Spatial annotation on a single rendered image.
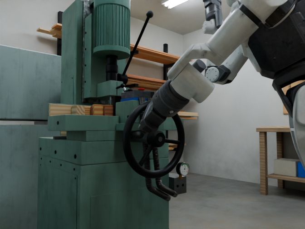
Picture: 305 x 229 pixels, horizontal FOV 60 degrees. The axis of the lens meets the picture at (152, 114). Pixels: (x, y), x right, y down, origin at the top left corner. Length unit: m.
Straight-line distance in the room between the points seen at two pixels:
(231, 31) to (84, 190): 0.75
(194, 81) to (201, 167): 4.37
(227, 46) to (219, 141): 4.11
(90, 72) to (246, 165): 3.56
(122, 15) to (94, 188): 0.77
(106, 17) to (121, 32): 0.09
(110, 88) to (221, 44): 0.68
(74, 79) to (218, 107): 3.62
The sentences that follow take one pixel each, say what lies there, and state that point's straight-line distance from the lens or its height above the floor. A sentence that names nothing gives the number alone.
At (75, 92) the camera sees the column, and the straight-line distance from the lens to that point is 1.40.
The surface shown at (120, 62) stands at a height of 1.22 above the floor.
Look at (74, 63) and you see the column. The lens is 1.44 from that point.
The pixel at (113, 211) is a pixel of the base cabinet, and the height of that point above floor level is 0.52.
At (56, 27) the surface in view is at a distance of 3.44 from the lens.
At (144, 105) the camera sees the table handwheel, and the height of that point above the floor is 0.93.
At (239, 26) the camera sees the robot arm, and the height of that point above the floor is 1.08.
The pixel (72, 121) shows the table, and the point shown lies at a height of 0.87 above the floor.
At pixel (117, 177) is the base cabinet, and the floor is 0.65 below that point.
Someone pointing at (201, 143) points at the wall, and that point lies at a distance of 4.97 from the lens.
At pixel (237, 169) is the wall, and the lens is 4.62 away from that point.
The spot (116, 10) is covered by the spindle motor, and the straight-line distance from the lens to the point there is 1.30.
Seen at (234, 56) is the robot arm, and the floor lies 1.20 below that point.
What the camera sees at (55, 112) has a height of 0.91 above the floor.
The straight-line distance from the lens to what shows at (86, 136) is 1.04.
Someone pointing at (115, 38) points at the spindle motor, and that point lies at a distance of 1.26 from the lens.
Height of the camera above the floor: 0.85
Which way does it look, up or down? 3 degrees up
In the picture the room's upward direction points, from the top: straight up
